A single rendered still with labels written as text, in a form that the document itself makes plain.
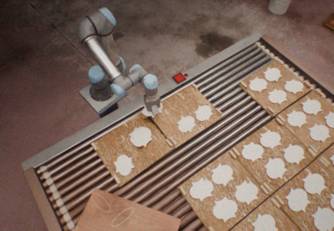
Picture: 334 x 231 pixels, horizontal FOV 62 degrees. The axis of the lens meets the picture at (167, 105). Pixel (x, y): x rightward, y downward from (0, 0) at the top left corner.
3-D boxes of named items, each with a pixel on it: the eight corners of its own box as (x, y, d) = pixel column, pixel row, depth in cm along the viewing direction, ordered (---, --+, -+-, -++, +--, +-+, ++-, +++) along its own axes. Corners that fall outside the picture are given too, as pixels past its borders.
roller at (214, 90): (47, 190, 169) (44, 187, 165) (270, 54, 231) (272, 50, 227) (50, 196, 167) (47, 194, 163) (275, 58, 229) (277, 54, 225)
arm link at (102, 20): (102, 73, 203) (81, 12, 157) (119, 63, 208) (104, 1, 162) (111, 83, 198) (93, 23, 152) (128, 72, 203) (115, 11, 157)
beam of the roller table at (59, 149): (24, 166, 179) (20, 162, 174) (254, 36, 246) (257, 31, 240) (28, 176, 175) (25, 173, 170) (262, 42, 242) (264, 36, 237)
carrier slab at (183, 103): (145, 111, 195) (145, 110, 193) (191, 84, 208) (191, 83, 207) (175, 149, 179) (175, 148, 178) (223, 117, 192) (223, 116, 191)
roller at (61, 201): (54, 204, 164) (50, 201, 160) (279, 61, 227) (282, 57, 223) (57, 211, 162) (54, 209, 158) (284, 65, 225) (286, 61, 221)
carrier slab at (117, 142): (91, 145, 180) (90, 143, 179) (142, 112, 194) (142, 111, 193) (120, 187, 165) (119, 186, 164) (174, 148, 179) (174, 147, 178)
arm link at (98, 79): (87, 82, 200) (83, 70, 188) (103, 72, 204) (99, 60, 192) (96, 92, 195) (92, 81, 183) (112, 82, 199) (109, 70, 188)
